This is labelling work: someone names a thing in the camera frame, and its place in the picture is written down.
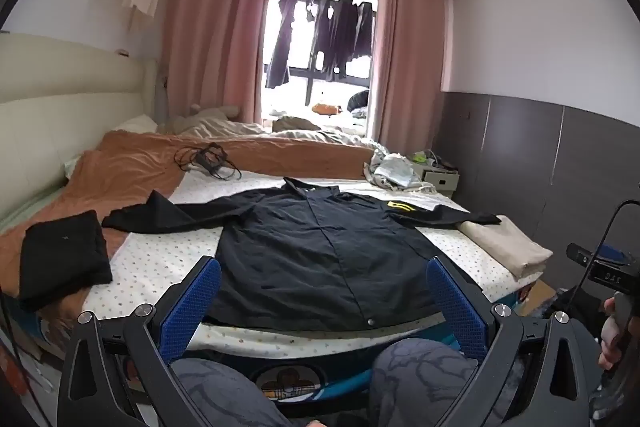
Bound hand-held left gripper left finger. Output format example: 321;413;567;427
57;254;223;427

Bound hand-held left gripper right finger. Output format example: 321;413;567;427
425;256;603;427

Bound black shirt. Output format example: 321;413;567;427
102;177;502;333

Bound folded black clothes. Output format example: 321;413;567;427
20;210;113;312

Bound person's right hand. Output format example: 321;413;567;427
597;296;640;374

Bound white dotted bed sheet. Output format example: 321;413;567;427
80;170;543;358

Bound cardboard box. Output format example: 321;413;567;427
520;279;557;315

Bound folded beige cloth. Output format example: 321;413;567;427
459;214;554;279

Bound person's left leg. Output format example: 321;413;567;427
170;356;301;427

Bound operator's legs grey trousers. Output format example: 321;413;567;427
190;292;526;408

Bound white nightstand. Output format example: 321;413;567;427
410;152;460;197

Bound crumpled light cloth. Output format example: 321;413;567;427
363;142;441;198

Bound orange blanket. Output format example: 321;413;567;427
0;130;381;308

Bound white pillow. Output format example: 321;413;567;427
110;114;158;133

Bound beige plush toy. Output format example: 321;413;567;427
165;104;241;133

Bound beige duvet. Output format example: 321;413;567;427
170;110;381;147

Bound dark bundle on sill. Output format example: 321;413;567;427
347;90;371;113

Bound cream padded headboard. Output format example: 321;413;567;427
0;32;163;228

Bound pink curtain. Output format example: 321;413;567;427
367;0;451;148
160;0;281;128

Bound long dark hanging garment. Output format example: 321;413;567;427
265;0;297;89

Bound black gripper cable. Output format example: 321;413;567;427
577;200;640;313

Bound black charger with cables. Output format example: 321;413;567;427
173;142;242;181

